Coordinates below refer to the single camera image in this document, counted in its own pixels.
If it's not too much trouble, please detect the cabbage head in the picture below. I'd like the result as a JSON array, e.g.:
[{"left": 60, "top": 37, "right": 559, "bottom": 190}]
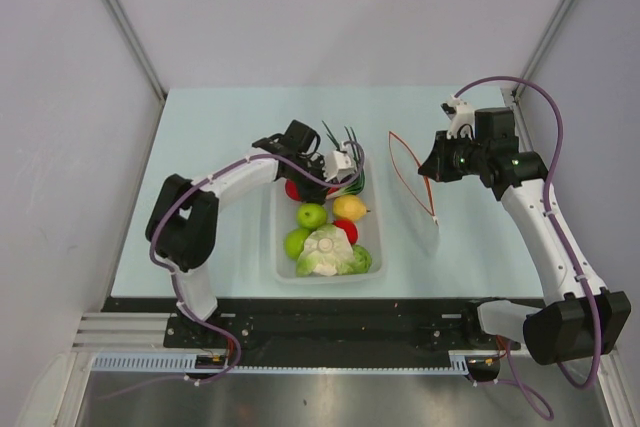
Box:
[{"left": 296, "top": 224, "right": 373, "bottom": 277}]

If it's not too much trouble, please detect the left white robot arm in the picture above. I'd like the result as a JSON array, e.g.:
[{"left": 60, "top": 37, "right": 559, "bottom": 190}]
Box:
[{"left": 145, "top": 120, "right": 331, "bottom": 347}]

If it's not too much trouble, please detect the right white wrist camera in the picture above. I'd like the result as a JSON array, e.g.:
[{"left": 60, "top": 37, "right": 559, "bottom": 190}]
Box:
[{"left": 441, "top": 96, "right": 475, "bottom": 139}]

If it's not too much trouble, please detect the green apple lower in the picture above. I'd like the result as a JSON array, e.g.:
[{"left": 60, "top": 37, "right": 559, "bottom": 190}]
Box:
[{"left": 283, "top": 227, "right": 311, "bottom": 260}]

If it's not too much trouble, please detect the green spring onion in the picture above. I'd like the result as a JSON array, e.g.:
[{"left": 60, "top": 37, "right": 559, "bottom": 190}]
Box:
[{"left": 322, "top": 121, "right": 366, "bottom": 200}]

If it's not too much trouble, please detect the clear orange zip bag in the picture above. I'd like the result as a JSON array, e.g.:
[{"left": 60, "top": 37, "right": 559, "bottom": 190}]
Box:
[{"left": 388, "top": 131, "right": 440, "bottom": 257}]

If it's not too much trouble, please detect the green apple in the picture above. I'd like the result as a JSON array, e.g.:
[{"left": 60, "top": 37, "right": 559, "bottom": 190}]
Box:
[
  {"left": 283, "top": 227, "right": 311, "bottom": 260},
  {"left": 296, "top": 203, "right": 328, "bottom": 230}
]

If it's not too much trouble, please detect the clear plastic basket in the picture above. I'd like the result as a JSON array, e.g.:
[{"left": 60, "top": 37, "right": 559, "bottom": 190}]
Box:
[{"left": 261, "top": 159, "right": 386, "bottom": 286}]

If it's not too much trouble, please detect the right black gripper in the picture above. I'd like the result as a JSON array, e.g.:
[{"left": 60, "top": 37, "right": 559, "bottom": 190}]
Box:
[{"left": 419, "top": 129, "right": 489, "bottom": 182}]

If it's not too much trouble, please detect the left aluminium frame post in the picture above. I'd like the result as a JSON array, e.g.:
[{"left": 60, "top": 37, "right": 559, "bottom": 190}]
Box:
[{"left": 72, "top": 0, "right": 168, "bottom": 101}]

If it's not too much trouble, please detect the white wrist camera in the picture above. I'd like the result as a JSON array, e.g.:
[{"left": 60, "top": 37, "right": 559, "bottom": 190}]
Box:
[
  {"left": 323, "top": 142, "right": 357, "bottom": 183},
  {"left": 441, "top": 96, "right": 475, "bottom": 139}
]

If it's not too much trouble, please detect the green apple upper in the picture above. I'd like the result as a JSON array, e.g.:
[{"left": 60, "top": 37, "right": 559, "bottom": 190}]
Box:
[{"left": 296, "top": 203, "right": 328, "bottom": 230}]

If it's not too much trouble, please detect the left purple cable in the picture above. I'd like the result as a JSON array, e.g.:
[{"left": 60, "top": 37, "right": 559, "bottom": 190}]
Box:
[{"left": 97, "top": 140, "right": 366, "bottom": 401}]

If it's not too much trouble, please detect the yellow lemon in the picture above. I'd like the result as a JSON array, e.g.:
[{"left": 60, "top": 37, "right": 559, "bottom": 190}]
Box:
[{"left": 333, "top": 195, "right": 370, "bottom": 222}]

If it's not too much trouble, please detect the right aluminium frame post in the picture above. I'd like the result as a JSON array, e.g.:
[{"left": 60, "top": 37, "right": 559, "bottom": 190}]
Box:
[{"left": 520, "top": 0, "right": 578, "bottom": 81}]

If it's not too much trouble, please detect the light blue table mat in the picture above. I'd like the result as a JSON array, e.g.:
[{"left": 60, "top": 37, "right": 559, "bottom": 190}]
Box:
[{"left": 111, "top": 86, "right": 542, "bottom": 298}]

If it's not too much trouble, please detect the white cable duct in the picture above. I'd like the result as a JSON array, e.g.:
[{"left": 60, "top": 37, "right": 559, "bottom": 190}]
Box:
[{"left": 92, "top": 352, "right": 469, "bottom": 376}]

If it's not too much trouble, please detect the small red pepper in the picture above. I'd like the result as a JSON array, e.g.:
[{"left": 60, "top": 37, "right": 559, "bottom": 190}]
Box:
[{"left": 333, "top": 219, "right": 359, "bottom": 245}]

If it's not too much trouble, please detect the red tomato left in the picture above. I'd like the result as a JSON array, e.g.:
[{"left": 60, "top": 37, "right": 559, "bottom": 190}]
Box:
[{"left": 285, "top": 180, "right": 301, "bottom": 202}]

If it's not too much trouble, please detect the aluminium frame post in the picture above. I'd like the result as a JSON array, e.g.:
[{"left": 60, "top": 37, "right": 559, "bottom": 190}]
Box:
[
  {"left": 72, "top": 0, "right": 168, "bottom": 101},
  {"left": 520, "top": 0, "right": 578, "bottom": 81}
]

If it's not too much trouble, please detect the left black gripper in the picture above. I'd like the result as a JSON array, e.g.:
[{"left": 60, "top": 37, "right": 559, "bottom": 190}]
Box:
[{"left": 284, "top": 155, "right": 336, "bottom": 205}]

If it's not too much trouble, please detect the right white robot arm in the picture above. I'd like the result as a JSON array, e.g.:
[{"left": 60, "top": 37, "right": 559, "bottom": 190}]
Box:
[{"left": 418, "top": 102, "right": 631, "bottom": 365}]

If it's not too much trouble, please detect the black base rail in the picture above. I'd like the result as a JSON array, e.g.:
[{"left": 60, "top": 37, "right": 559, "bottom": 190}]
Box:
[{"left": 102, "top": 297, "right": 503, "bottom": 369}]

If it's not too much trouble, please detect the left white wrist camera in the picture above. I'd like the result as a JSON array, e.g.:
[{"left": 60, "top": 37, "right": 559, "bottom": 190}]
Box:
[{"left": 323, "top": 142, "right": 357, "bottom": 183}]

